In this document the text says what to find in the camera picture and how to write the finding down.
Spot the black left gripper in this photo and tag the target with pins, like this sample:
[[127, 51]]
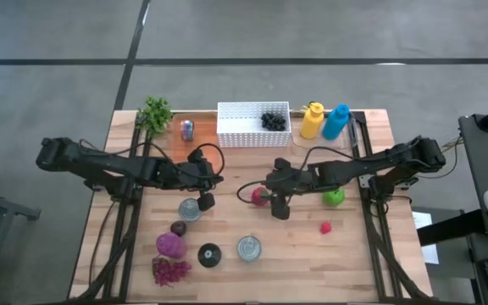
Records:
[[184, 173]]

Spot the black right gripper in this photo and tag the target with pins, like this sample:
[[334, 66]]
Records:
[[295, 180]]

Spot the red toy strawberry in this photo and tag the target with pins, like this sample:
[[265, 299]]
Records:
[[257, 197]]

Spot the teal yellow tuna can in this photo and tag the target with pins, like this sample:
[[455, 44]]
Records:
[[189, 210]]

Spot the small striped label can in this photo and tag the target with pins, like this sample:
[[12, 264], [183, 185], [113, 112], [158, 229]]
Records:
[[187, 130]]

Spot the black toy grape bunch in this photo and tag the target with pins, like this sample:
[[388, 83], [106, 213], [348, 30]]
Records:
[[273, 122]]

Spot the clear bottle with black cap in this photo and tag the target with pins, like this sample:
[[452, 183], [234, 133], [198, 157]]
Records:
[[209, 255]]

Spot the yellow plastic squeeze bottle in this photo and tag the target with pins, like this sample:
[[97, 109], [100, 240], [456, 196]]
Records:
[[312, 123]]

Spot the blue plastic squeeze bottle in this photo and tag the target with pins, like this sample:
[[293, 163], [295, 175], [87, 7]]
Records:
[[336, 123]]

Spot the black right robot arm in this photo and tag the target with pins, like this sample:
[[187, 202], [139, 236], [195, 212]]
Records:
[[375, 163]]

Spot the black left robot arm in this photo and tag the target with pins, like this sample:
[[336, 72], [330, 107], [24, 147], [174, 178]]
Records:
[[100, 161]]

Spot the clear plastic tray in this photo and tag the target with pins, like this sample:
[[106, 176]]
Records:
[[297, 142]]

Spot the white perforated metal basket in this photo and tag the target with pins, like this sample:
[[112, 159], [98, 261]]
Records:
[[244, 125]]

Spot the blue solid white tuna can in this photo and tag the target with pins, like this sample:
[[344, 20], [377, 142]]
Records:
[[249, 248]]

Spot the dark brown toy fig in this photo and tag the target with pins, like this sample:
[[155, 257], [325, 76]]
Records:
[[178, 228]]

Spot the green toy apple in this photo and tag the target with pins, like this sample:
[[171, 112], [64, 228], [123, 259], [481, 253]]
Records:
[[334, 197]]

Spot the small red toy cherry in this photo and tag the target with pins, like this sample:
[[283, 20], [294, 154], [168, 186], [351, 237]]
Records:
[[325, 228]]

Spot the green artificial plant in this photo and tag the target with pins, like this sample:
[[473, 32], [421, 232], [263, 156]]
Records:
[[155, 114]]

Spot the purple toy grape bunch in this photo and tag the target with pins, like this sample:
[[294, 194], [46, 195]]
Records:
[[170, 272]]

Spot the white paper sheet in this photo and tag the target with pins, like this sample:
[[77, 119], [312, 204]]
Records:
[[424, 237]]

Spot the silver corner bracket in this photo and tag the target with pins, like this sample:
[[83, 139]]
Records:
[[365, 181]]

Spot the black aluminium table frame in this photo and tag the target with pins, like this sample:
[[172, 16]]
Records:
[[373, 254], [128, 254]]

